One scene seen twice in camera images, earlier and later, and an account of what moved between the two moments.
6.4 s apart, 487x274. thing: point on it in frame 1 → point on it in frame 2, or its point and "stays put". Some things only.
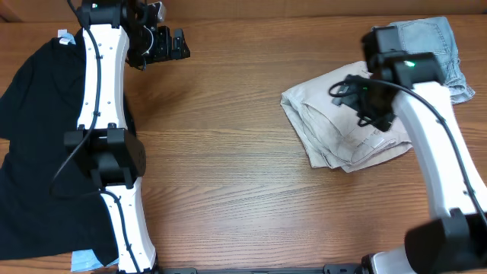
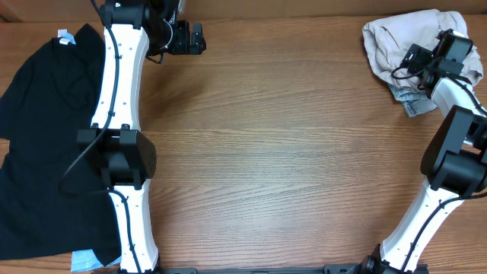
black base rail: [370, 268] stays put
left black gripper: [172, 47] → [192, 39]
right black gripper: [350, 99] → [419, 55]
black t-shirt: [51, 204] stays put
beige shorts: [331, 135] → [388, 39]
